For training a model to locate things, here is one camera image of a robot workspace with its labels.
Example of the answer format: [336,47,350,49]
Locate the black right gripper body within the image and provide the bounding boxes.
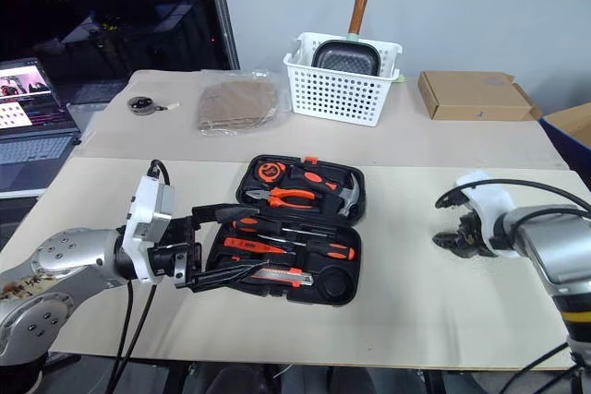
[453,210,491,261]

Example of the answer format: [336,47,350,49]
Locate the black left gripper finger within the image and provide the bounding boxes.
[190,202,261,230]
[187,259,274,294]

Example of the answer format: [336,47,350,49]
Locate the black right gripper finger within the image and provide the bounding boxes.
[434,185,471,211]
[431,230,468,257]

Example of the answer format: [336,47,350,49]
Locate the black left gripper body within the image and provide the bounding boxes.
[147,215,207,293]

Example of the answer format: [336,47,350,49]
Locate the orange black flathead screwdriver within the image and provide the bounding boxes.
[302,241,356,262]

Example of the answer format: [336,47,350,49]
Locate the black orange tool kit case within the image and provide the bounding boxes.
[205,153,367,306]

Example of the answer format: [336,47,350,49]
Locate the orange black Phillips screwdriver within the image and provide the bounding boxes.
[230,217,327,241]

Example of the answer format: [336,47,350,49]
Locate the slim orange tester screwdriver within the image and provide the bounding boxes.
[223,235,297,257]

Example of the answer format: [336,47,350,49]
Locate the orange grey utility knife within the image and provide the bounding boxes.
[248,267,316,288]

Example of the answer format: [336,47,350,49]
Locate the orange black tape measure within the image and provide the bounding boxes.
[256,159,291,184]

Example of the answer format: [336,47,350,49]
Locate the flat brown cardboard box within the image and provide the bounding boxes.
[416,70,545,123]

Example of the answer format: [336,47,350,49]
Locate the plastic bag of cardboard sheets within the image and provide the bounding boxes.
[192,67,293,140]

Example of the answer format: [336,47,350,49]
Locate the white perforated plastic basket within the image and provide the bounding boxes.
[282,31,404,128]

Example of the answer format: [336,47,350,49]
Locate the dark keyboard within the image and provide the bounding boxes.
[67,78,129,108]

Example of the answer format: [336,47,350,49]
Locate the open laptop with lit screen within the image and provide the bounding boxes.
[0,57,84,200]

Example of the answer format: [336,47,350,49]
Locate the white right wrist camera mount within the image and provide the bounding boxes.
[453,171,524,260]

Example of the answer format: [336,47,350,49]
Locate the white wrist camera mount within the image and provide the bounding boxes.
[121,174,179,285]
[453,171,524,260]

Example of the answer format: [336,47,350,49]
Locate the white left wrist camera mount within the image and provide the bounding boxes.
[121,174,179,285]

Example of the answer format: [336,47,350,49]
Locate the orange handled pliers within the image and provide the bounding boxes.
[243,185,319,211]

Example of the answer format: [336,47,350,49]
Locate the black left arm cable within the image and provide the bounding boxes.
[117,282,159,394]
[105,281,136,394]

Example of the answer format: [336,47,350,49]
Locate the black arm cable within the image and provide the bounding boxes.
[117,282,159,394]
[474,176,591,210]
[105,281,136,394]

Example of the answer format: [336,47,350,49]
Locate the black left wrist camera cable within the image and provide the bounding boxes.
[146,159,172,188]

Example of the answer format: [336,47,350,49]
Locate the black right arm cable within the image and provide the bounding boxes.
[474,176,591,210]

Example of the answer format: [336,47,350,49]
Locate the claw hammer with black handle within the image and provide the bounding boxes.
[290,166,365,219]

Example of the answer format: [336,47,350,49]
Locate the black cable under table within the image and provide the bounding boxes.
[497,341,579,394]

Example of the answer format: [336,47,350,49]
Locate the square pan with wooden handle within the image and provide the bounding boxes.
[310,0,383,78]

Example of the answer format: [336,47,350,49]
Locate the aluminium frame post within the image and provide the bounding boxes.
[206,0,242,73]

